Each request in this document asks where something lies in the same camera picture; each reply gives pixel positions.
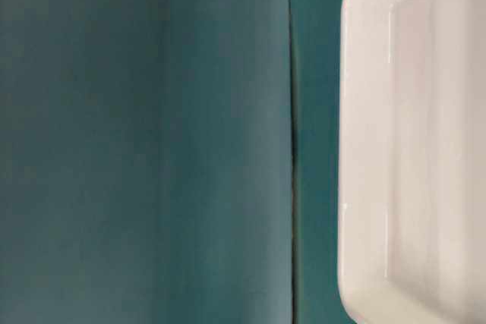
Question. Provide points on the white plastic case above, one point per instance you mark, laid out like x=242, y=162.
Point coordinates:
x=411, y=226

